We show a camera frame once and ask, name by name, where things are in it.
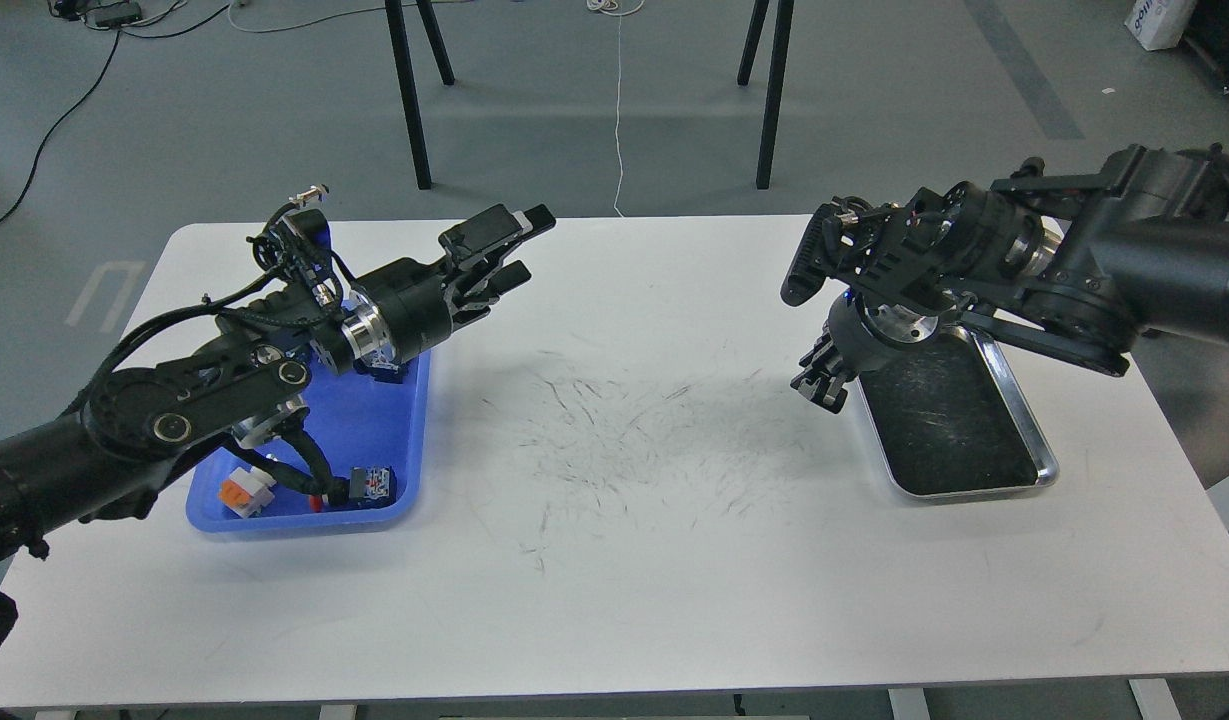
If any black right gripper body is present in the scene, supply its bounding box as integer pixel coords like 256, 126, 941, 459
826, 295, 943, 375

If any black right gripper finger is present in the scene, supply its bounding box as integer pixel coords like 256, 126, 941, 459
789, 362, 855, 414
796, 334, 857, 396

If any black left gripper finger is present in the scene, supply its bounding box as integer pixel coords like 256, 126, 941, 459
439, 204, 556, 291
454, 263, 532, 326

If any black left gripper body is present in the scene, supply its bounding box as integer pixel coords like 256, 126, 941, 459
349, 258, 474, 364

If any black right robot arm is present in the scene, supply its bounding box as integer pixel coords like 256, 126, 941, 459
780, 143, 1229, 413

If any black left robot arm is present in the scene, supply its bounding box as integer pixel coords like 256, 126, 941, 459
0, 184, 556, 562

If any blue plastic tray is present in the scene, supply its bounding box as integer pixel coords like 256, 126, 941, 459
186, 354, 430, 536

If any silver metal tray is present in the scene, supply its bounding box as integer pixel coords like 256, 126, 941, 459
857, 326, 1059, 503

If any black table leg left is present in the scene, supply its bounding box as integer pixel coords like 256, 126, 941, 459
383, 1, 457, 190

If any black table leg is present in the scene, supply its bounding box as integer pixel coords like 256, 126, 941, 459
736, 0, 796, 190
383, 1, 457, 190

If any orange grey connector block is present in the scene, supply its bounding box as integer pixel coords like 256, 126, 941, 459
218, 468, 277, 518

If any black table leg right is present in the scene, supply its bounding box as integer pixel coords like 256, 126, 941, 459
736, 0, 796, 190

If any white cardboard box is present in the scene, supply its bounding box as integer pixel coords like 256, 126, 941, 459
1123, 0, 1196, 53

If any green push button switch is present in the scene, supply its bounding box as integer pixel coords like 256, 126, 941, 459
353, 350, 413, 386

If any red push button switch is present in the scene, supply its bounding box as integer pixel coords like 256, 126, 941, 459
307, 466, 402, 512

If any white floor cable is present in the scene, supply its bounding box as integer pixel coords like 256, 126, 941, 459
586, 0, 646, 217

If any black floor cable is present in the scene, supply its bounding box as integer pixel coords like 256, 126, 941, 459
0, 0, 235, 245

